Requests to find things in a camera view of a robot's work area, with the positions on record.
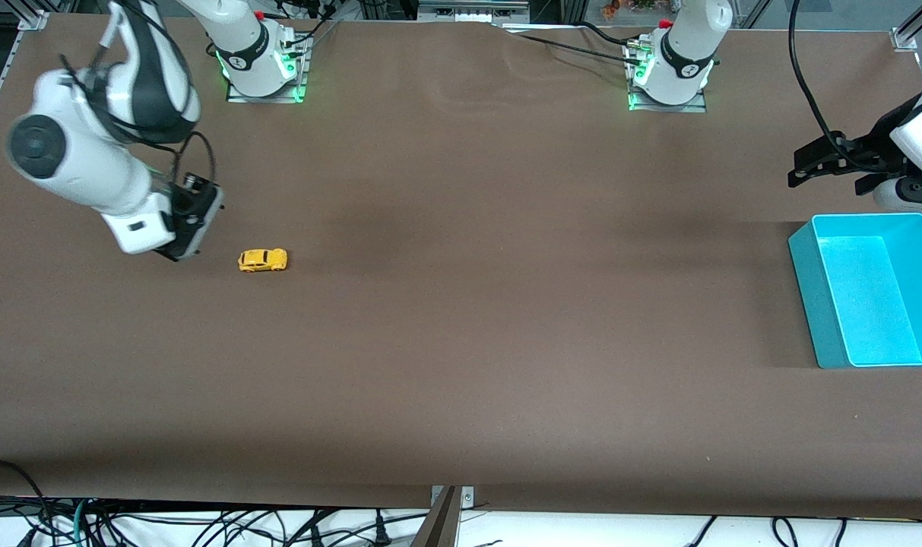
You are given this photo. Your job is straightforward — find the dark table leg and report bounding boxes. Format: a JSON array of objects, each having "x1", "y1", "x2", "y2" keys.
[{"x1": 410, "y1": 486, "x2": 462, "y2": 547}]

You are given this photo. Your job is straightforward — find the metal table edge bracket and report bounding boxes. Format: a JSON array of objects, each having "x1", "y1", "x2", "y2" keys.
[{"x1": 430, "y1": 485, "x2": 476, "y2": 510}]

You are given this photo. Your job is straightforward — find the short black table cable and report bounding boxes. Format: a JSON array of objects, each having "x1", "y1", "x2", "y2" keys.
[{"x1": 577, "y1": 20, "x2": 632, "y2": 49}]

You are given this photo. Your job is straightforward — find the teal plastic storage bin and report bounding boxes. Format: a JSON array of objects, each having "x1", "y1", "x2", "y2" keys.
[{"x1": 787, "y1": 213, "x2": 922, "y2": 370}]

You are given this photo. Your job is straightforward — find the grey metal frame box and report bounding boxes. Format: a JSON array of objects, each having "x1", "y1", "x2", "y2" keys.
[{"x1": 417, "y1": 0, "x2": 532, "y2": 24}]

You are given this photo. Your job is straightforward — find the black hanging gripper cable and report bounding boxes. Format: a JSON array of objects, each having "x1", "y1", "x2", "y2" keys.
[{"x1": 787, "y1": 0, "x2": 887, "y2": 172}]

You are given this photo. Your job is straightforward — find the yellow beetle toy car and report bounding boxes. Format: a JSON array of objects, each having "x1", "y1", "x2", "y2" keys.
[{"x1": 238, "y1": 248, "x2": 288, "y2": 273}]

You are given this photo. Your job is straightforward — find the large table cover mat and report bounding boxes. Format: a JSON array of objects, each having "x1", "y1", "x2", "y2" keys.
[{"x1": 0, "y1": 11, "x2": 922, "y2": 522}]

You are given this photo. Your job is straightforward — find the black curved floor cable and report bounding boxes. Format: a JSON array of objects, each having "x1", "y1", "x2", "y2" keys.
[{"x1": 0, "y1": 458, "x2": 55, "y2": 547}]

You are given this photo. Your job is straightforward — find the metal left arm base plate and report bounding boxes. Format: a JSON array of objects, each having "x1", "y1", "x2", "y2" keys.
[{"x1": 626, "y1": 38, "x2": 709, "y2": 114}]

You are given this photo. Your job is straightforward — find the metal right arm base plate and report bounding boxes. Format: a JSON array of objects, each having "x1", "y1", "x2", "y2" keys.
[{"x1": 225, "y1": 34, "x2": 310, "y2": 104}]

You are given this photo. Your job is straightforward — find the long black table cable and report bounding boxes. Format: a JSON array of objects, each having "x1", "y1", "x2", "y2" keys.
[{"x1": 515, "y1": 32, "x2": 638, "y2": 65}]

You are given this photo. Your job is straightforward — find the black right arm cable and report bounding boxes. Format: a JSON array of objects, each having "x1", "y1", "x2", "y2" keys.
[{"x1": 59, "y1": 52, "x2": 220, "y2": 200}]

